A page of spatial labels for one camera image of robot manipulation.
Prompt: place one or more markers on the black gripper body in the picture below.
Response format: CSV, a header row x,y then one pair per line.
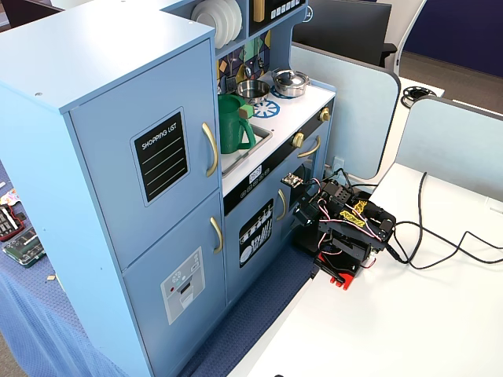
x,y
303,205

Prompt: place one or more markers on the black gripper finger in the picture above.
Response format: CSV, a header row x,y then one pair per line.
x,y
300,239
313,240

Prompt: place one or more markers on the blue shopping list cabinet door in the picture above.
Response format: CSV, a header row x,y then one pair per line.
x,y
106,176

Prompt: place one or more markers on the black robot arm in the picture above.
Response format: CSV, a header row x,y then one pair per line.
x,y
347,243

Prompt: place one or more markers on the blue oven door with window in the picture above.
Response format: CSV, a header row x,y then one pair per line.
x,y
323,142

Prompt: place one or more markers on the open steel pot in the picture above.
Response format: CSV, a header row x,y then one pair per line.
x,y
252,89

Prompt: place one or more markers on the blue ice dispenser print door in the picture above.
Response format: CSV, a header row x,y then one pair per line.
x,y
137,310

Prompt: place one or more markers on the dark brown cabinet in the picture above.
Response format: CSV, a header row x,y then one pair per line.
x,y
27,9

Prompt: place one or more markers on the red table clamp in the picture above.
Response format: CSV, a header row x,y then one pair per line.
x,y
344,277

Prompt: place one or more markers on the gold stove knob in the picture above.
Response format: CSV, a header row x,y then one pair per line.
x,y
298,139
325,114

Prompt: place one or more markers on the navy waffle mat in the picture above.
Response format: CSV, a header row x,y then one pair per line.
x,y
255,314

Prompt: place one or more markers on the steel toy sink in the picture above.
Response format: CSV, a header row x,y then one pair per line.
x,y
261,137

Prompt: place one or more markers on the green plastic pitcher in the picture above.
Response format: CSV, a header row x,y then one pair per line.
x,y
230,129

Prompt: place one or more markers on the pale blue desk partition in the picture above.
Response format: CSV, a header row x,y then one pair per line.
x,y
448,145
353,110

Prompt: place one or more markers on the green tan wooden block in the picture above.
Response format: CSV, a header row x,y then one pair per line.
x,y
246,111

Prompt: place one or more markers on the steel pot with lid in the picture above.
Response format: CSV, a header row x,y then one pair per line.
x,y
290,80

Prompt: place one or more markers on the hanging steel utensil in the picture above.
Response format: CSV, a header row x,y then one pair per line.
x,y
248,70
259,63

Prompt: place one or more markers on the black computer monitor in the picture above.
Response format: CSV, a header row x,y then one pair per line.
x,y
346,27

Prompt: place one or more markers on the black toy microwave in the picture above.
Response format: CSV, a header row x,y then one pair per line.
x,y
283,12

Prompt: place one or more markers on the white toy plate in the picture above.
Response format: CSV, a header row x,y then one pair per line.
x,y
239,19
202,15
229,24

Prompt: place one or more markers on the blue wooden play kitchen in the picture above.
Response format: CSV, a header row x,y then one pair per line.
x,y
98,59

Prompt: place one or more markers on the light blue waffle cloth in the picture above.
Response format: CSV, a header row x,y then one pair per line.
x,y
39,322

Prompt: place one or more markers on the clear case with circuit board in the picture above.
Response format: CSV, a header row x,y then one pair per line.
x,y
24,249

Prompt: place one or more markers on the red black tool kit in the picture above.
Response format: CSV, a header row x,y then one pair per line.
x,y
9,224

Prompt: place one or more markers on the colourful patterned piece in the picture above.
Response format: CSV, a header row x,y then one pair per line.
x,y
8,197

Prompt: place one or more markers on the small camera circuit board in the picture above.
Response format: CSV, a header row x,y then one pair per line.
x,y
291,180

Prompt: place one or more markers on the white wall outlet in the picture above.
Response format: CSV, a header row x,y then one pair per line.
x,y
337,162

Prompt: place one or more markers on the white curved chair frame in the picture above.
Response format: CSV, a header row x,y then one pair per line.
x,y
408,35

